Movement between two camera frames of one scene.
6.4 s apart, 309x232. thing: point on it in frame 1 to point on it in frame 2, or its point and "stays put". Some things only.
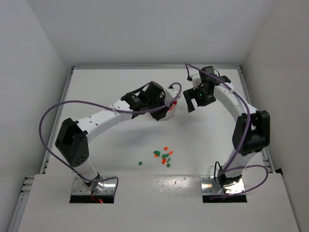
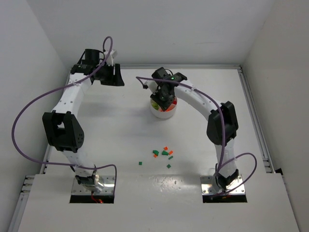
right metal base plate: x=209 y=187 stays put
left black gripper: x=159 y=112 to x=111 y=75
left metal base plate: x=79 y=187 stays put
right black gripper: x=191 y=95 to x=163 y=103
